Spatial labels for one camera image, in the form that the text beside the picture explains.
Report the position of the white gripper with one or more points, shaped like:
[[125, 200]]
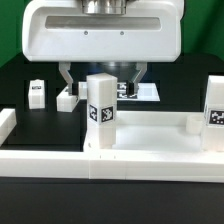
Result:
[[102, 31]]

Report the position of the white desk tabletop tray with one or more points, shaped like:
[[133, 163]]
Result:
[[182, 132]]

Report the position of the white fiducial marker sheet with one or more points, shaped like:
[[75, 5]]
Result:
[[146, 92]]

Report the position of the white U-shaped obstacle fence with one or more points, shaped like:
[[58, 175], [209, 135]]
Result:
[[111, 164]]

